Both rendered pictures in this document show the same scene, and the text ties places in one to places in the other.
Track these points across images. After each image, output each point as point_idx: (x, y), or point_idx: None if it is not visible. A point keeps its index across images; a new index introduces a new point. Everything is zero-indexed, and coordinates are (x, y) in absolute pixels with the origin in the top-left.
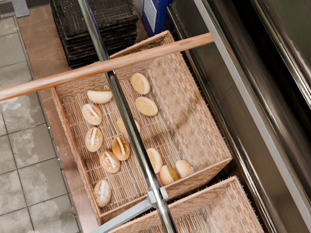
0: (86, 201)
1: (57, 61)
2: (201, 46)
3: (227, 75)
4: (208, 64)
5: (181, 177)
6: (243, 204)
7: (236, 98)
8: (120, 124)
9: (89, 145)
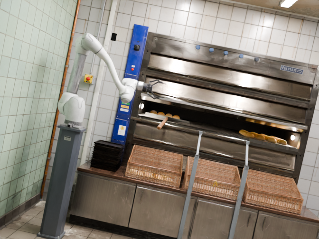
0: (167, 186)
1: (108, 171)
2: (153, 135)
3: (167, 134)
4: (159, 137)
5: None
6: None
7: (174, 136)
8: (147, 172)
9: (150, 176)
